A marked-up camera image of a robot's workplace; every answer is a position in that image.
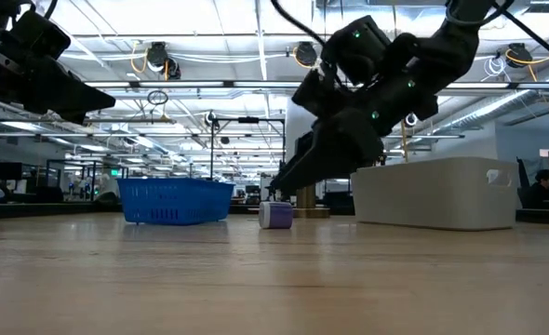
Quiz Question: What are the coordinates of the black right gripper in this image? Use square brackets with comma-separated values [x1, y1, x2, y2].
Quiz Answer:
[270, 69, 438, 194]

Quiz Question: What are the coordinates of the white bulb on wooden base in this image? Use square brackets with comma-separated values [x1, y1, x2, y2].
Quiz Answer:
[295, 183, 330, 219]

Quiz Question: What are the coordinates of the purple and white round charger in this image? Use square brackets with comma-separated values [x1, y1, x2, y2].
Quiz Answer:
[258, 201, 295, 230]

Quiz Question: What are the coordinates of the dark computer monitor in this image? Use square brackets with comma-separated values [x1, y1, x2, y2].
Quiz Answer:
[0, 161, 23, 181]

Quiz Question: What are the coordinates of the white plastic storage bin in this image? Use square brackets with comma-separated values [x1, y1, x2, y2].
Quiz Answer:
[351, 156, 520, 232]

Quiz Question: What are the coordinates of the blue plastic basket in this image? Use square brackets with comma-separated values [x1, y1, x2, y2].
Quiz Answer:
[116, 178, 235, 226]

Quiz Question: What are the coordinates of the dark slanted panel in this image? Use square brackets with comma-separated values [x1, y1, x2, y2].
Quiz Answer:
[516, 156, 529, 187]

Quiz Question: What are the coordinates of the person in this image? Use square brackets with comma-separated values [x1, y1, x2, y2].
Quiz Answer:
[520, 168, 549, 209]

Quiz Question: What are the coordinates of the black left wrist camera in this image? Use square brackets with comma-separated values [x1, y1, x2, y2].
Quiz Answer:
[9, 9, 72, 60]

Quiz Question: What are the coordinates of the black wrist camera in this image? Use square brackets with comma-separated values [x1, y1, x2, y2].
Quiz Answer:
[9, 9, 72, 60]
[320, 15, 392, 86]

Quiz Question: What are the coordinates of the black metal rack frame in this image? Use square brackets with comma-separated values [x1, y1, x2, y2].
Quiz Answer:
[46, 159, 129, 202]

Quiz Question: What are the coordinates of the hanging black cable coil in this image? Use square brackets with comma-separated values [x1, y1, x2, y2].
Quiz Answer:
[146, 89, 169, 106]

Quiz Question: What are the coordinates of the yellow hanging cord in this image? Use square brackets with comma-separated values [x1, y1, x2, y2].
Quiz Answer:
[400, 118, 409, 162]

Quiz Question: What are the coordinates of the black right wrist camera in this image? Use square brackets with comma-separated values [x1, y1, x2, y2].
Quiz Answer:
[320, 15, 392, 86]

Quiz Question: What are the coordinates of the black metal frame stand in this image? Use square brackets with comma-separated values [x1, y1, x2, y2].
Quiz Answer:
[210, 116, 286, 181]

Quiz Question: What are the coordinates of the thin black camera cable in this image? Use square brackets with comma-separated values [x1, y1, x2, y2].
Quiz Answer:
[269, 0, 327, 47]

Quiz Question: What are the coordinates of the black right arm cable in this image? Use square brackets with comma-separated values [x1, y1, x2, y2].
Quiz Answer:
[446, 0, 549, 67]

